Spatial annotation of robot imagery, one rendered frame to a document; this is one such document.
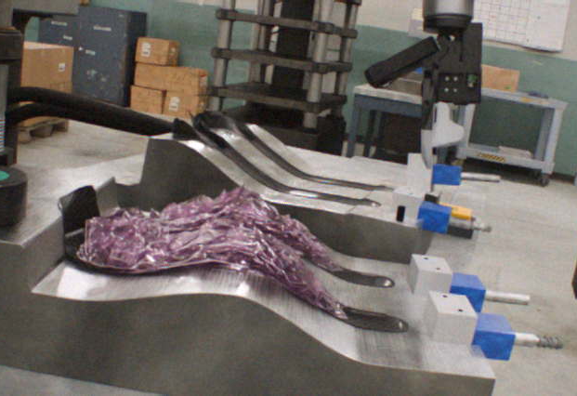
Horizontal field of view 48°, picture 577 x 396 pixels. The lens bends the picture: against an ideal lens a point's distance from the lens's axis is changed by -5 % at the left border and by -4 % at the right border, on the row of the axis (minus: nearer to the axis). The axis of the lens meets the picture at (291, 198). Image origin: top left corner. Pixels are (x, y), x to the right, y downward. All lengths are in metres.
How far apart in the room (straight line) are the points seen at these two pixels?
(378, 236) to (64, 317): 0.42
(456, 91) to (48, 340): 0.64
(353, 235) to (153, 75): 6.99
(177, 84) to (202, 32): 0.72
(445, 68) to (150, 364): 0.60
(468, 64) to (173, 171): 0.43
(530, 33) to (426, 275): 6.73
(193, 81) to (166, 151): 6.64
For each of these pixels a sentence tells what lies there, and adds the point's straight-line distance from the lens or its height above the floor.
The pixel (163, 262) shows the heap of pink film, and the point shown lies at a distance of 0.57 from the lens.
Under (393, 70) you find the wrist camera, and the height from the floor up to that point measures 1.06.
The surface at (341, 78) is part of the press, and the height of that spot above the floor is 0.77.
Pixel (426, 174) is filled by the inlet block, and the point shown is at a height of 0.93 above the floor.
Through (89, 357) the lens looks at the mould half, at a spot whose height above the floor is 0.82.
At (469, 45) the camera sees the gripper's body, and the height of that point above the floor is 1.11.
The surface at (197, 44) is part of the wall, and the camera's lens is 7.94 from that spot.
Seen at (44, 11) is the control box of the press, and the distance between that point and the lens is 1.49.
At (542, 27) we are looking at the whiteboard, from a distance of 7.38.
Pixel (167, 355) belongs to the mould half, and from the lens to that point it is 0.54.
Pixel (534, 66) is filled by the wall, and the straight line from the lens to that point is 7.37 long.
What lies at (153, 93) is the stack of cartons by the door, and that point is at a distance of 7.73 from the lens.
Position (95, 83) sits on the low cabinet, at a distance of 7.96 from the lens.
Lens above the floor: 1.09
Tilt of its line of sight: 14 degrees down
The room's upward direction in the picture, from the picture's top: 8 degrees clockwise
